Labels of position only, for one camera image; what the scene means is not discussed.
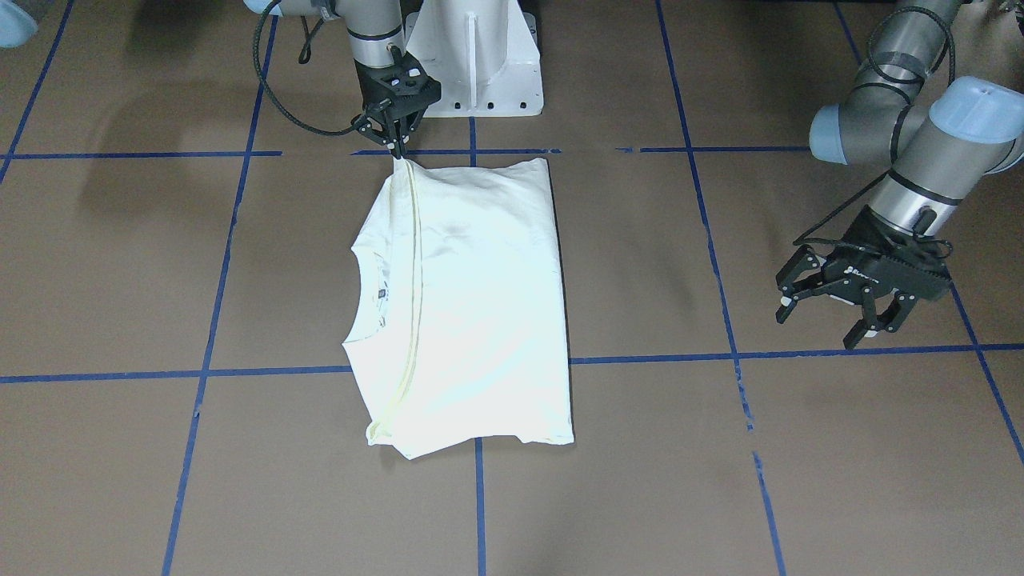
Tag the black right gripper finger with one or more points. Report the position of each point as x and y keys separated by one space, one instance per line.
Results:
x=407 y=127
x=378 y=129

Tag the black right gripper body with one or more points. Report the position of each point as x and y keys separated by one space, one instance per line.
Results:
x=371 y=90

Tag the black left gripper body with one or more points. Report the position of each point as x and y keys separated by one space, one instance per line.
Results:
x=866 y=233

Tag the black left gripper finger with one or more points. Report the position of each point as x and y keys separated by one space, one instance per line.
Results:
x=871 y=322
x=805 y=275

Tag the cream long sleeve cat shirt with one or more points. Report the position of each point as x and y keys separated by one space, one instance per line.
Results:
x=460 y=330

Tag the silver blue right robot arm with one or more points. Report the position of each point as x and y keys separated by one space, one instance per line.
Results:
x=375 y=30

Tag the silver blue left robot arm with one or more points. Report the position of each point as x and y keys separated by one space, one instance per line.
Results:
x=938 y=134

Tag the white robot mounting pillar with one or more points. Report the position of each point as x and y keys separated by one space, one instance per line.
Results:
x=484 y=54

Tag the brown paper table cover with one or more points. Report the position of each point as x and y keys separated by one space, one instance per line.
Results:
x=177 y=284

